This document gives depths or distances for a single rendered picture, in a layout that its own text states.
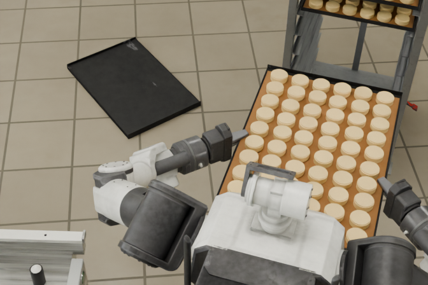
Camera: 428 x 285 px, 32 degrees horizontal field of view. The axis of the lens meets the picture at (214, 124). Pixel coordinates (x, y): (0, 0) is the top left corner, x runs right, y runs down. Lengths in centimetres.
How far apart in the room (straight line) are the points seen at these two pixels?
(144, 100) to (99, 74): 29
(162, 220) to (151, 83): 230
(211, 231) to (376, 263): 30
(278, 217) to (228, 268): 13
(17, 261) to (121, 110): 166
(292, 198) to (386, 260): 21
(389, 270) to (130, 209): 50
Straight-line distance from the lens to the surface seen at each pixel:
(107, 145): 341
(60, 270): 197
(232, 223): 140
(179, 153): 191
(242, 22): 409
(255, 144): 198
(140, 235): 142
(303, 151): 198
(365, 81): 357
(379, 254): 139
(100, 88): 367
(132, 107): 355
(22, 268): 199
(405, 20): 272
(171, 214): 142
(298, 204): 131
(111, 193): 158
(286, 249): 137
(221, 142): 196
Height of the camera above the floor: 244
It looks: 44 degrees down
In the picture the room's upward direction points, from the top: 1 degrees clockwise
